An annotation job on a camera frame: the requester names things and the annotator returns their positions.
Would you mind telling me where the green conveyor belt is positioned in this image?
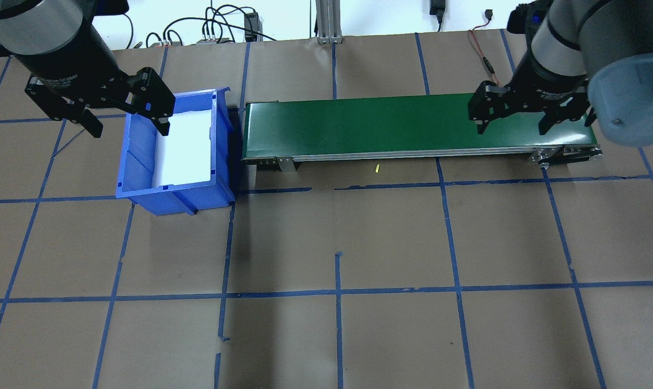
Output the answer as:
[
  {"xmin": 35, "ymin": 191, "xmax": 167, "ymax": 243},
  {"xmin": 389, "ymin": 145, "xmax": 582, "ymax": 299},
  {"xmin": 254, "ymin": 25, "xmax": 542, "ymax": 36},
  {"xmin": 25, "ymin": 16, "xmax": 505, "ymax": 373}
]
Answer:
[{"xmin": 241, "ymin": 92, "xmax": 603, "ymax": 173}]

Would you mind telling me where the white foam liner sheet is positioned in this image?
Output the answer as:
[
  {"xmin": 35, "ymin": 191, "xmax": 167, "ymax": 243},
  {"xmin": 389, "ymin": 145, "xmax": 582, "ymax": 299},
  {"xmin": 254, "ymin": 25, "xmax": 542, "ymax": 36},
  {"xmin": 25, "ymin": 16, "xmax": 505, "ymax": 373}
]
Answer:
[{"xmin": 152, "ymin": 111, "xmax": 213, "ymax": 184}]

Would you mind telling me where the thin red wire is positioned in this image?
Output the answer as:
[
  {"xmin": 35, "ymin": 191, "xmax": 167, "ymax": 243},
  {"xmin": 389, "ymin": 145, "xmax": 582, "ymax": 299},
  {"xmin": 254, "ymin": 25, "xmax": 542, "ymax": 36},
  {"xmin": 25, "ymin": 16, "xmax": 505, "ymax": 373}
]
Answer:
[{"xmin": 468, "ymin": 11, "xmax": 501, "ymax": 87}]

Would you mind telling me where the aluminium extrusion post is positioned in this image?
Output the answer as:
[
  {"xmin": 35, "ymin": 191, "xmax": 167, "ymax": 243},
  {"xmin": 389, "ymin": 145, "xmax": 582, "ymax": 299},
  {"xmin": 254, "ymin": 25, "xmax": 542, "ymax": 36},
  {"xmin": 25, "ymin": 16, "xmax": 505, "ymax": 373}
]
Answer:
[{"xmin": 315, "ymin": 0, "xmax": 344, "ymax": 44}]

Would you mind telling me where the blue plastic storage bin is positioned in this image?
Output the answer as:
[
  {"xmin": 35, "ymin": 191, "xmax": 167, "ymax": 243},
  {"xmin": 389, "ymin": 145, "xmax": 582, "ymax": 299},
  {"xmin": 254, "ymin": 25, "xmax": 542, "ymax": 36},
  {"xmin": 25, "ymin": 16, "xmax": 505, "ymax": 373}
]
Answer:
[{"xmin": 116, "ymin": 86, "xmax": 236, "ymax": 217}]

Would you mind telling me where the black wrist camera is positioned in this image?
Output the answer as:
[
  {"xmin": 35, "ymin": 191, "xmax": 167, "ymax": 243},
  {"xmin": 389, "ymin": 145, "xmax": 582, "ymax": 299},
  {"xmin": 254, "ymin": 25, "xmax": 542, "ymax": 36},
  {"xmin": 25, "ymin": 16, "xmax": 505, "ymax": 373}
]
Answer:
[
  {"xmin": 507, "ymin": 3, "xmax": 546, "ymax": 36},
  {"xmin": 86, "ymin": 0, "xmax": 130, "ymax": 16}
]

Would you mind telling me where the black looped cable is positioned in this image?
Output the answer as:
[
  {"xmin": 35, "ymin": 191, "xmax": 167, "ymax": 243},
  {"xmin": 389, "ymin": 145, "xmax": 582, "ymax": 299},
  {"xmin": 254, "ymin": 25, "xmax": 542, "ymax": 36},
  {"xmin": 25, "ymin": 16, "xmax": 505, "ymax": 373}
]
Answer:
[{"xmin": 164, "ymin": 4, "xmax": 279, "ymax": 44}]

